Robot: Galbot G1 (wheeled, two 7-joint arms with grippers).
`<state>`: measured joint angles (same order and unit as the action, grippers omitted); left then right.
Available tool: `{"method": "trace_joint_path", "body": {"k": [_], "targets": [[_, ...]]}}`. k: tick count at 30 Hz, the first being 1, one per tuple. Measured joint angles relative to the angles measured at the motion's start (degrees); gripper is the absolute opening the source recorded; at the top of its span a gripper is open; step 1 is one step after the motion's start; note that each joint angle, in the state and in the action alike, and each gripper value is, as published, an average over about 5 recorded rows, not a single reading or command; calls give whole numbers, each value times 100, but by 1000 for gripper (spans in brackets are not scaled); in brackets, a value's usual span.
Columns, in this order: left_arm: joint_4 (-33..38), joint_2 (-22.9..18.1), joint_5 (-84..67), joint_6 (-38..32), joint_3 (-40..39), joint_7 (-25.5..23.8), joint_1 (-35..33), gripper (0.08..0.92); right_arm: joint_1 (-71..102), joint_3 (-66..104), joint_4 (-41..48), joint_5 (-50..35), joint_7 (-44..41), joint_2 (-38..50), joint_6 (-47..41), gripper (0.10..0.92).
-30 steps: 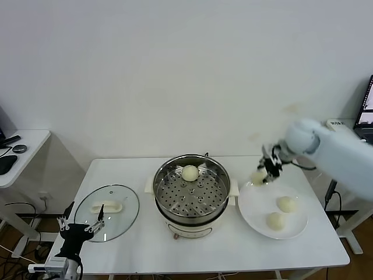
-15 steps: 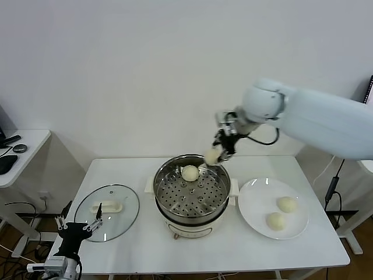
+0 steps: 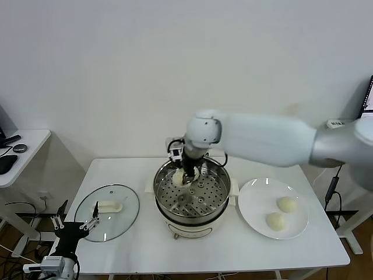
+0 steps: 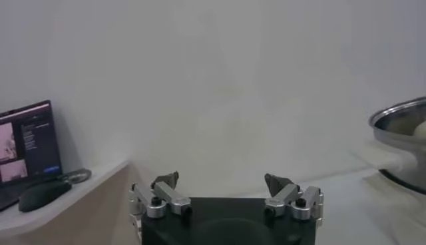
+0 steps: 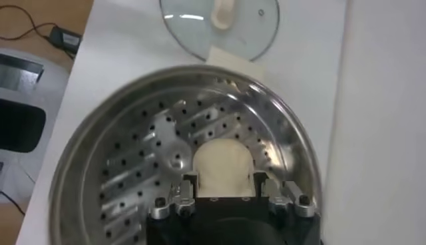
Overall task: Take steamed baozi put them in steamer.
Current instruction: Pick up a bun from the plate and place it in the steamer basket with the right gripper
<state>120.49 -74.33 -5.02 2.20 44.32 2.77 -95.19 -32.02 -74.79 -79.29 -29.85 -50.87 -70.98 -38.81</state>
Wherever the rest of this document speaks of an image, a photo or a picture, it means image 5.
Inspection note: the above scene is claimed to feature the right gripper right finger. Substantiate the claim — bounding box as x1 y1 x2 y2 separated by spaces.
252 170 316 219

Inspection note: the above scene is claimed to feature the black power adapter with cable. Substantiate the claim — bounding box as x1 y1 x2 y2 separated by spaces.
0 3 83 61

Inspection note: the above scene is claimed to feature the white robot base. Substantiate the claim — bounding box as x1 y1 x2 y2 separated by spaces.
0 48 71 206

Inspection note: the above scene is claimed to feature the glass lid with cream handle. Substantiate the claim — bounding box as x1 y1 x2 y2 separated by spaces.
158 0 280 63

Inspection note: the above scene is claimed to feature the stainless perforated steamer basket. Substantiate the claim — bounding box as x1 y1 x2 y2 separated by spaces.
49 64 323 245

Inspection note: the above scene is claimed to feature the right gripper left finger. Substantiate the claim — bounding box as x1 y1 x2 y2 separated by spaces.
150 171 200 220

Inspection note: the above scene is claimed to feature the white steamed baozi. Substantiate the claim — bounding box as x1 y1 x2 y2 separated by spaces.
192 138 256 197

